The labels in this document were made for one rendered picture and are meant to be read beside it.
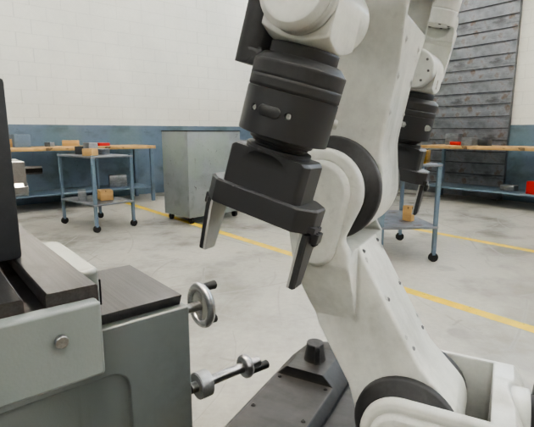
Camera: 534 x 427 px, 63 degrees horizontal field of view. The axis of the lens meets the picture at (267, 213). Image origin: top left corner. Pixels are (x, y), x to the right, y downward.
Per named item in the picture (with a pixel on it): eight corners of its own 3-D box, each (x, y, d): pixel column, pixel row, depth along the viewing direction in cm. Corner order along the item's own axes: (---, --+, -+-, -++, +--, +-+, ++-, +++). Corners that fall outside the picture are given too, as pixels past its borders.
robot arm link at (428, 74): (438, 119, 84) (455, 58, 81) (427, 120, 75) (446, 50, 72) (381, 109, 89) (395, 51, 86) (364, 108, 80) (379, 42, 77)
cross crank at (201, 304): (204, 314, 120) (203, 274, 118) (229, 329, 111) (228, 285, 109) (149, 331, 110) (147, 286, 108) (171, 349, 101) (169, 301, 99)
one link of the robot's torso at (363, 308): (481, 412, 71) (392, 131, 71) (473, 501, 54) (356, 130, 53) (388, 414, 79) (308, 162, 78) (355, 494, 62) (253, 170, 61)
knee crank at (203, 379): (259, 363, 113) (259, 341, 112) (275, 373, 108) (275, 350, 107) (184, 395, 99) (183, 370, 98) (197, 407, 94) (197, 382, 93)
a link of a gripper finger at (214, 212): (217, 245, 50) (230, 194, 48) (201, 251, 47) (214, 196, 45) (206, 240, 50) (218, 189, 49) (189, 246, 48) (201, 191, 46)
